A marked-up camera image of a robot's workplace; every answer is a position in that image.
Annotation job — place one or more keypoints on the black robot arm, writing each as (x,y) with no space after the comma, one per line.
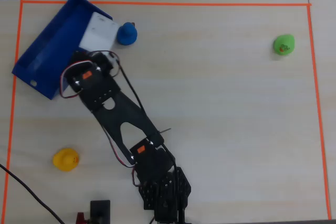
(110,95)

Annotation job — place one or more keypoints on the small black clamp base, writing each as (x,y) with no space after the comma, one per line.
(100,212)

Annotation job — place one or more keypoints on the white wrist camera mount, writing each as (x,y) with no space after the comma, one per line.
(99,32)

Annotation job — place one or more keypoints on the blue plastic box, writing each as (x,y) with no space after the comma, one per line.
(52,51)

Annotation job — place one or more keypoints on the blue rubber duck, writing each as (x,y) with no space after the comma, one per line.
(126,35)

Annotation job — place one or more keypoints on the green rubber duck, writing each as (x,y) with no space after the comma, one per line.
(284,45)

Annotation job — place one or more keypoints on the yellow rubber duck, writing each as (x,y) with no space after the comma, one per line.
(65,159)

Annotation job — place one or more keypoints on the orange tape border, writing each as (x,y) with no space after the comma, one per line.
(183,4)

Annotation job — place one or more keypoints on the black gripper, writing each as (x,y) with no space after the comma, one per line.
(98,33)

